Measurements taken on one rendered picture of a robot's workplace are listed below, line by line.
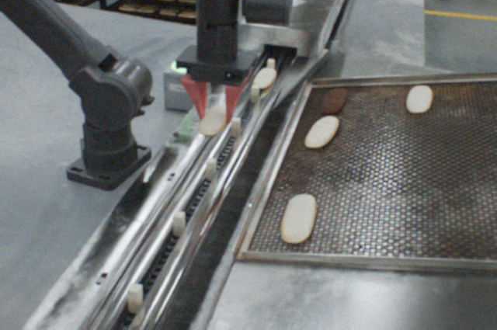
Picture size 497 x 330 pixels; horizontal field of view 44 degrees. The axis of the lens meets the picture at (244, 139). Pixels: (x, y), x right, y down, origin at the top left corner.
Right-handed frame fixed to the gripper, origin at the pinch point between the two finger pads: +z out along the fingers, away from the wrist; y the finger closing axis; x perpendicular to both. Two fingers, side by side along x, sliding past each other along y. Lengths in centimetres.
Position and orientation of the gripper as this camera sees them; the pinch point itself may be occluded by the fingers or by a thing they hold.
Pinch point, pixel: (216, 116)
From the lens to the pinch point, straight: 89.8
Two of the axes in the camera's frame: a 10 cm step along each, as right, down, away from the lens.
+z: -0.4, 8.8, 4.8
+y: 9.7, 1.5, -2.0
